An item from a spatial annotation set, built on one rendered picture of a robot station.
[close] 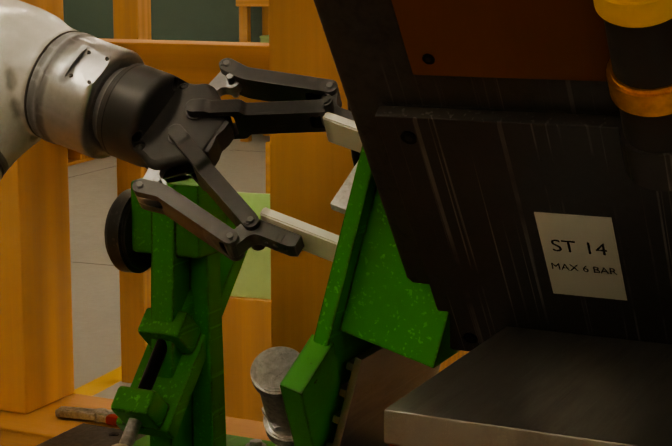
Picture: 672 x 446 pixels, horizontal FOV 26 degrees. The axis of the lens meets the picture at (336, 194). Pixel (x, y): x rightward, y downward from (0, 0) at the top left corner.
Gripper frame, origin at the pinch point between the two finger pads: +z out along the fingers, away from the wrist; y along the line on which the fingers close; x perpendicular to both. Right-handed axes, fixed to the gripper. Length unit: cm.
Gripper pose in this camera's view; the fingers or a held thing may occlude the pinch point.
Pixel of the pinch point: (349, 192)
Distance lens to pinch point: 105.2
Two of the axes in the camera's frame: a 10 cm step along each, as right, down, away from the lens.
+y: 4.8, -7.6, 4.4
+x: 1.4, 5.6, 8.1
